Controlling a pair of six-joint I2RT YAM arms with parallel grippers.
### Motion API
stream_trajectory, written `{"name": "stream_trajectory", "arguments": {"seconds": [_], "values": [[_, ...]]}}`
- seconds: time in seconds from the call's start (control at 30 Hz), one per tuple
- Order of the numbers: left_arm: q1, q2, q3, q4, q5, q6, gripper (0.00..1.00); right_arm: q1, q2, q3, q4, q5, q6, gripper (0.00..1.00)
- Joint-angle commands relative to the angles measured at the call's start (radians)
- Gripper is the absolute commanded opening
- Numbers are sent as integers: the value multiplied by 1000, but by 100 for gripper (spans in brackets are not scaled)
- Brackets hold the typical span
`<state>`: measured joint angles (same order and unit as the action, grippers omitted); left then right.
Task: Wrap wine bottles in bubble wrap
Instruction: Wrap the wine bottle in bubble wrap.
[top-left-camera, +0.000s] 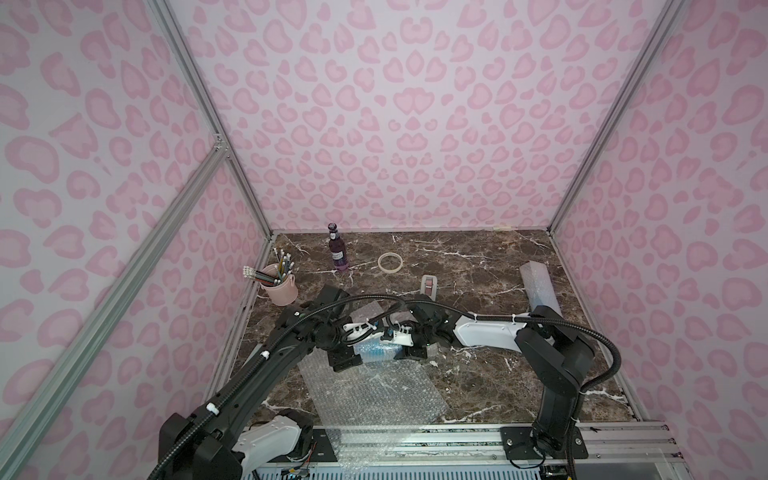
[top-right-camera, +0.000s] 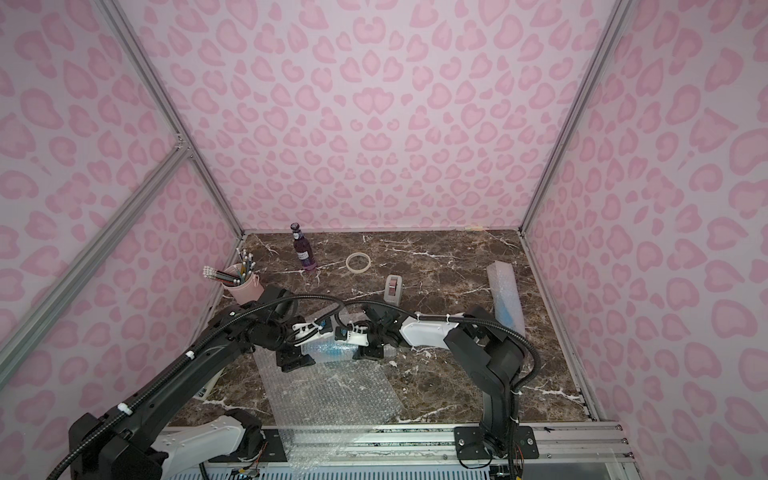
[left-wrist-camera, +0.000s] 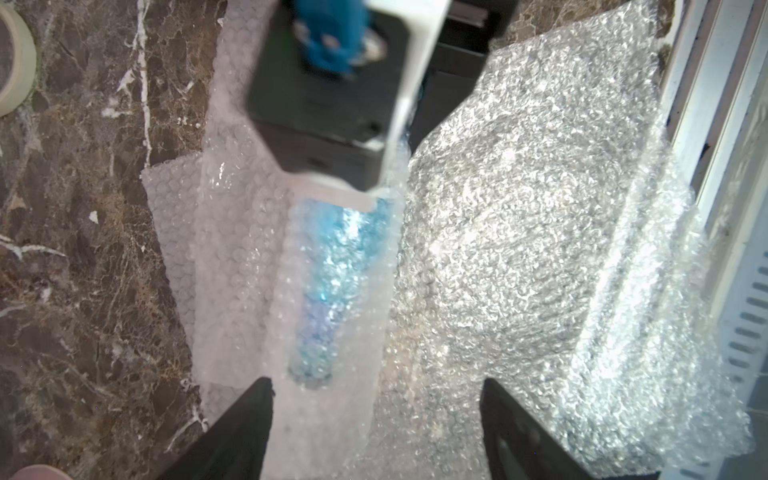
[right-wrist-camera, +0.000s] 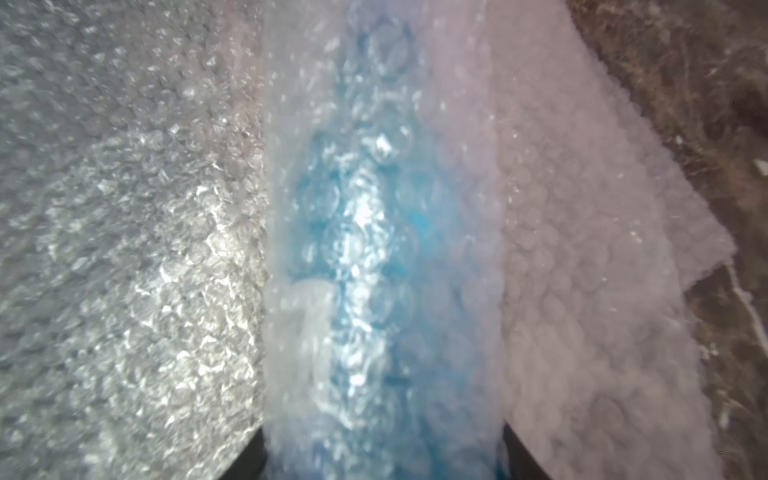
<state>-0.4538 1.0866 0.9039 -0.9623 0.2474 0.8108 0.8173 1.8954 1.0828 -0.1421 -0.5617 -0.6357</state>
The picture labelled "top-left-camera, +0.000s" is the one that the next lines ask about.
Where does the blue glass bottle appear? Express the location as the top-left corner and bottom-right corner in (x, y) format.
(353, 341), (402, 363)

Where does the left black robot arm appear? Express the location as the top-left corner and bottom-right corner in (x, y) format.
(149, 285), (406, 479)

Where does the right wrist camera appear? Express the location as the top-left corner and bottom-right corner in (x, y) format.
(380, 325), (414, 347)

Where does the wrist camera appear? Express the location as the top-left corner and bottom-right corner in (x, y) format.
(380, 325), (414, 347)
(341, 322), (378, 342)

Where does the purple glass bottle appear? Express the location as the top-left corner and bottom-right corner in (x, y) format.
(328, 223), (349, 271)

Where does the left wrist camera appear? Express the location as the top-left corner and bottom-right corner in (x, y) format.
(341, 322), (378, 342)

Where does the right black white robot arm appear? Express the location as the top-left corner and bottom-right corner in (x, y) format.
(368, 296), (622, 466)

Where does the white tape dispenser pink roll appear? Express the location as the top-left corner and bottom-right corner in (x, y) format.
(420, 274), (437, 301)

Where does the bubble wrap sheet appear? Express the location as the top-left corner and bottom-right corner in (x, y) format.
(299, 350), (448, 479)
(519, 261), (562, 315)
(343, 301), (413, 363)

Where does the pink pen cup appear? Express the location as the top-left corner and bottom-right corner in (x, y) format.
(262, 273), (299, 307)

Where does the beige masking tape roll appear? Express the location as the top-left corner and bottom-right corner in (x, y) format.
(377, 252), (404, 275)

